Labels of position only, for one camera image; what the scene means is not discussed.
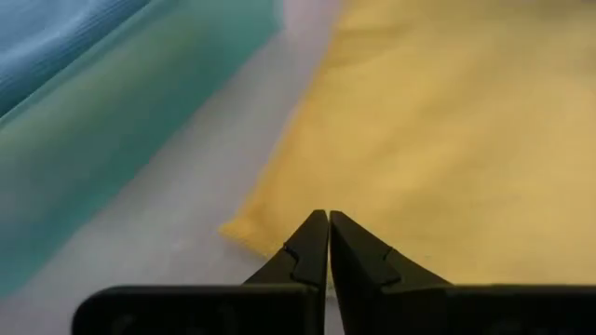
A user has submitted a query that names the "yellow microfiber towel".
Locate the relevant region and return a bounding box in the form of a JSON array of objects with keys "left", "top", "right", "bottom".
[{"left": 218, "top": 0, "right": 596, "bottom": 286}]

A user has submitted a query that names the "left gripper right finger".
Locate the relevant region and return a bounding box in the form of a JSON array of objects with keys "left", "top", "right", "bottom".
[{"left": 329, "top": 209, "right": 454, "bottom": 335}]

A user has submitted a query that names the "blue microfiber towel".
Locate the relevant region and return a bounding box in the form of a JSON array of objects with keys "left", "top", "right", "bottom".
[{"left": 0, "top": 0, "right": 153, "bottom": 117}]

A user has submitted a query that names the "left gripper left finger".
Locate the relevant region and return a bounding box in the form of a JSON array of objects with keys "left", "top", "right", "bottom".
[{"left": 232, "top": 208, "right": 330, "bottom": 335}]

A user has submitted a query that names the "translucent teal plastic bin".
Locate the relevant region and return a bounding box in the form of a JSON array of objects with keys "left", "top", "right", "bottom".
[{"left": 0, "top": 0, "right": 285, "bottom": 298}]

